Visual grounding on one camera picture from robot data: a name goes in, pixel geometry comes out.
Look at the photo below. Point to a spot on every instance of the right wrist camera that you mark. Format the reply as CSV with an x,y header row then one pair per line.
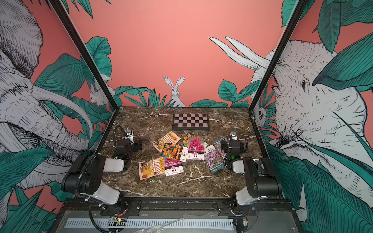
x,y
233,136

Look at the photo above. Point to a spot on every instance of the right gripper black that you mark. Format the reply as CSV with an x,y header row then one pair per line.
x,y
225,143

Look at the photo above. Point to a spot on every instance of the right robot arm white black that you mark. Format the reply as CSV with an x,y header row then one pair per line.
x,y
260,176

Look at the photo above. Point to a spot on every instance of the purple flower seed packet front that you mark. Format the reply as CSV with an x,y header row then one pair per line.
x,y
214,159

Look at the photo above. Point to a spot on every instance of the purple flower seed packet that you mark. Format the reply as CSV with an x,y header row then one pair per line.
x,y
214,159
218,146

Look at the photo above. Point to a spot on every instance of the left black frame post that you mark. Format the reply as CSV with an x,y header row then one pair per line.
x,y
73,33

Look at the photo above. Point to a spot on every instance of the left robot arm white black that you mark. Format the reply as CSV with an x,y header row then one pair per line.
x,y
84,178

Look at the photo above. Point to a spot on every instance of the black front mounting rail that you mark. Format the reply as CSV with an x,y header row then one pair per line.
x,y
133,206

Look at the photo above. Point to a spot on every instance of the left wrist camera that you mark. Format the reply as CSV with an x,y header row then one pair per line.
x,y
129,135

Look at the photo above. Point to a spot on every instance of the checkered chess board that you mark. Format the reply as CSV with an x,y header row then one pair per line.
x,y
190,122

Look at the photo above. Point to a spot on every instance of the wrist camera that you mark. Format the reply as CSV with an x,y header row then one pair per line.
x,y
233,136
129,135

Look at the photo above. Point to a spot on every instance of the white slotted vent strip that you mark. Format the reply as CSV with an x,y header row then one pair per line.
x,y
141,223

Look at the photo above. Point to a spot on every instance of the pink flower seed packet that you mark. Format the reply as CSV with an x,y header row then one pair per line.
x,y
196,149
172,167

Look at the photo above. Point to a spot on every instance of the sunflower shop seed packet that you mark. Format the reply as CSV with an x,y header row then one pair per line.
x,y
151,168
166,142

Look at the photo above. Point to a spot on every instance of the clear plastic wrap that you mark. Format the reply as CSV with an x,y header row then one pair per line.
x,y
181,225

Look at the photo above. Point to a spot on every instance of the black frame post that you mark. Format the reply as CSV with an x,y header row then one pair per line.
x,y
297,12
73,33

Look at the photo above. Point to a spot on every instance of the orange marigold seed packet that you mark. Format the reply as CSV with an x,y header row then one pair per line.
x,y
175,152
187,139

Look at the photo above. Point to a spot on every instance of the right black frame post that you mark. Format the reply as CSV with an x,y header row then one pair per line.
x,y
297,12

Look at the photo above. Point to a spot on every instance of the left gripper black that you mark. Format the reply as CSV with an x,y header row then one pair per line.
x,y
136,146

